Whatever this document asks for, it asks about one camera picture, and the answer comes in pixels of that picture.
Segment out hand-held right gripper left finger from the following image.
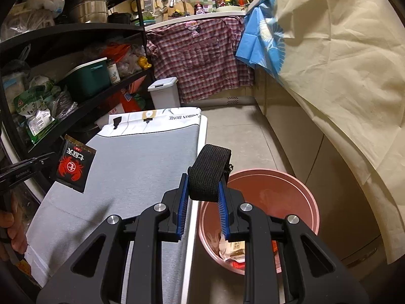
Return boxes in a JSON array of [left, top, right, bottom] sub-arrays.
[[36, 171, 192, 304]]

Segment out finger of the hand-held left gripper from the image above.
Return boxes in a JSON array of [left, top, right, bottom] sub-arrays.
[[22, 152, 57, 169]]

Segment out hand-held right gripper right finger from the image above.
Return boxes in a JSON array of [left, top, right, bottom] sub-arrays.
[[217, 177, 369, 304]]

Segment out black packet with red crab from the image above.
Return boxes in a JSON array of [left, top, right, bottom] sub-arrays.
[[56, 134, 97, 194]]

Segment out beige food packet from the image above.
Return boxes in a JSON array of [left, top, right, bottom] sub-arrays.
[[218, 239, 247, 260]]

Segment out black elastic strap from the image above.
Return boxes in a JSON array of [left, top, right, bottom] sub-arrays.
[[188, 144, 233, 201]]

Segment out pink plastic bucket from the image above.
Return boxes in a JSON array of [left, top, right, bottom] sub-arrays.
[[198, 169, 320, 274]]

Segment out red plastic bag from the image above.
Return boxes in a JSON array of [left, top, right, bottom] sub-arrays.
[[226, 241, 280, 271]]

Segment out person's left hand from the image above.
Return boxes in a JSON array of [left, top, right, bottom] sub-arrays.
[[0, 211, 29, 262]]

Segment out green and white packet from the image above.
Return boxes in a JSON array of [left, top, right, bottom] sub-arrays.
[[25, 109, 56, 143]]

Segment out white folding table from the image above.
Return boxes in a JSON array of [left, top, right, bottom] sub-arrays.
[[24, 114, 209, 304]]

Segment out green printed packet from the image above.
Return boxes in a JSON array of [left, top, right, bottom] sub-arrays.
[[14, 84, 56, 115]]

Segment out green cooler box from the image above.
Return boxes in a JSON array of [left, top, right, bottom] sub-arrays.
[[65, 58, 111, 99]]

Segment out beige kitchen cabinet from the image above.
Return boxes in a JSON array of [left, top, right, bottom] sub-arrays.
[[255, 66, 383, 260]]

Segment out orange cardboard box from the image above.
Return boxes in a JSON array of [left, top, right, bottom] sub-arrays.
[[122, 89, 146, 113]]

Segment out jar with white label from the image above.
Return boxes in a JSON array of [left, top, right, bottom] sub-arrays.
[[107, 60, 121, 84]]

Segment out white lidded bin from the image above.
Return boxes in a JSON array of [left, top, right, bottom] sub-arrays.
[[148, 77, 181, 110]]

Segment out black shelf rack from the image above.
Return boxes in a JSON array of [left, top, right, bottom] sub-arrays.
[[0, 0, 165, 178]]

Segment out orange plastic bag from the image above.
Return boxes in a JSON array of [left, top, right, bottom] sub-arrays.
[[104, 43, 132, 62]]

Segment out red plaid shirt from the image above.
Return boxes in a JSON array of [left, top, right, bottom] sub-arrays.
[[146, 18, 255, 102]]

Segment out stacked steel pots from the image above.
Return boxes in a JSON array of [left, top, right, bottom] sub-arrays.
[[68, 0, 110, 23]]

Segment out black cooking pot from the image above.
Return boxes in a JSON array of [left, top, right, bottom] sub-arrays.
[[109, 12, 132, 24]]

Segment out blue printed cloth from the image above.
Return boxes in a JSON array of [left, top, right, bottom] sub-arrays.
[[235, 0, 287, 80]]

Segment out cream cloth sheet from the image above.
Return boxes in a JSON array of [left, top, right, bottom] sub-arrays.
[[272, 0, 405, 265]]

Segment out white kitchen counter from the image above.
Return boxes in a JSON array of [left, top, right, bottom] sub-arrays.
[[146, 11, 247, 27]]

